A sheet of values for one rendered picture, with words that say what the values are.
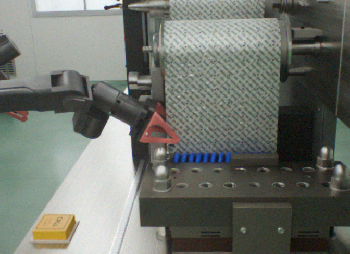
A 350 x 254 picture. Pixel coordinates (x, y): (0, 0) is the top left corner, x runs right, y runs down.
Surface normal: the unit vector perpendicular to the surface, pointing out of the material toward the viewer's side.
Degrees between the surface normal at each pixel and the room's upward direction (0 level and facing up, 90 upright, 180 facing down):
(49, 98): 114
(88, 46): 90
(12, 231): 0
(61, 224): 0
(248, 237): 90
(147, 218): 90
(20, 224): 0
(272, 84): 90
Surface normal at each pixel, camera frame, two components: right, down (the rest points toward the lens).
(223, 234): -0.05, 0.29
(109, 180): -0.03, -0.96
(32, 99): 0.03, 0.65
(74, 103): 0.25, 0.69
